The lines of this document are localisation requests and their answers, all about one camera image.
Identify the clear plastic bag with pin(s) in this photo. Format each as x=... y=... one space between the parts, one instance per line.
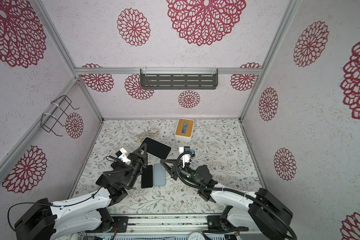
x=149 y=133

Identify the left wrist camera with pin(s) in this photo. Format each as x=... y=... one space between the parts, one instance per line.
x=122 y=155

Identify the round white gauge dial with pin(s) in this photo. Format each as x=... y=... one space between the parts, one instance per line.
x=196 y=236

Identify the black wire wall basket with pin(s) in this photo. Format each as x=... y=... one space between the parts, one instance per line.
x=50 y=120

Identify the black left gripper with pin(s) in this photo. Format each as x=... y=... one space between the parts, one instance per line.
x=142 y=159

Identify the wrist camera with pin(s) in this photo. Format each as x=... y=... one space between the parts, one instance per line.
x=186 y=159
x=122 y=155

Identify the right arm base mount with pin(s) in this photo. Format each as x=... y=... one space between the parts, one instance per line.
x=220 y=224

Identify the grey slotted wall shelf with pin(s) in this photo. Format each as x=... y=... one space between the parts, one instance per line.
x=178 y=80

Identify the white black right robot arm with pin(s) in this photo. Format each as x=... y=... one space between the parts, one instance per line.
x=259 y=210

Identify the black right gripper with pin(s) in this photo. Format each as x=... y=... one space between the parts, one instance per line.
x=173 y=172

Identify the aluminium front rail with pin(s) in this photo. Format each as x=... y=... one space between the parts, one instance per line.
x=165 y=224

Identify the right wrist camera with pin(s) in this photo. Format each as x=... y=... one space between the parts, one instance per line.
x=186 y=159

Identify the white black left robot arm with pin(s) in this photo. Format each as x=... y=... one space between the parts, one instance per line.
x=46 y=220

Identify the white wooden-top tissue box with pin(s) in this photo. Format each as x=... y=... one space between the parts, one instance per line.
x=184 y=130

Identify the light blue phone case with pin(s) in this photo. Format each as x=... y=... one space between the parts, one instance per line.
x=159 y=175

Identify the black phone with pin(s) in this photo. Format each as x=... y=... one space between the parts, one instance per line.
x=157 y=149

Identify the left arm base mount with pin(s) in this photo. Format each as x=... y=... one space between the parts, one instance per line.
x=111 y=224

